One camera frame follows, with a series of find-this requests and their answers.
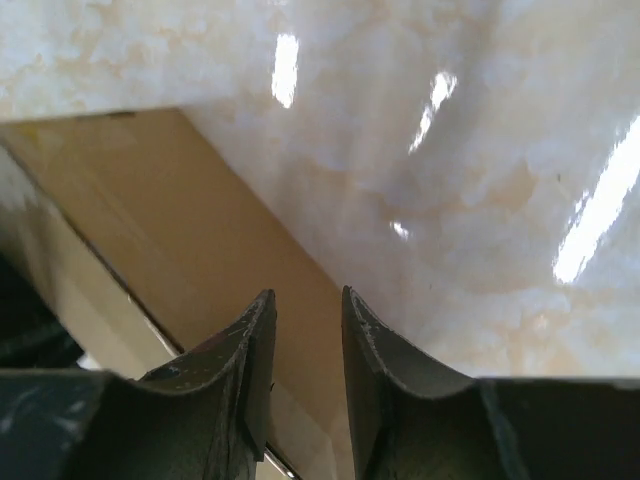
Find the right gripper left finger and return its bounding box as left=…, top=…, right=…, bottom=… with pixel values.
left=1, top=290, right=276, bottom=479

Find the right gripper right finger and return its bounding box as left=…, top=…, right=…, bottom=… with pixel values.
left=341, top=287, right=639, bottom=479

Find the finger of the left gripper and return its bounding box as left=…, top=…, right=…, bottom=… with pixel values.
left=1, top=257, right=83, bottom=369

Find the brown cardboard express box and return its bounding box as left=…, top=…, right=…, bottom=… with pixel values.
left=1, top=110, right=354, bottom=479

